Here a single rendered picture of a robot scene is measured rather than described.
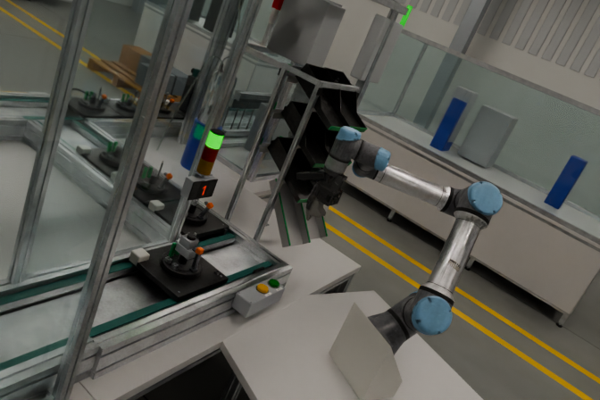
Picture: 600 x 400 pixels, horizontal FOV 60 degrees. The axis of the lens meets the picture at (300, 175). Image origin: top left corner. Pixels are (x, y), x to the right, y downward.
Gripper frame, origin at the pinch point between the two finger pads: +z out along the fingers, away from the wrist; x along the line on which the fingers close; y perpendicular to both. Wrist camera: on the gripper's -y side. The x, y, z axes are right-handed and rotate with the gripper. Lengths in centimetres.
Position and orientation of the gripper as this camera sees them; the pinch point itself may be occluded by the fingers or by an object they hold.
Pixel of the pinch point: (307, 215)
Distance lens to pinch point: 185.2
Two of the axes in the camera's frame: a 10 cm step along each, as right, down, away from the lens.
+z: -3.7, 8.8, 3.1
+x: 5.2, -0.8, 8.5
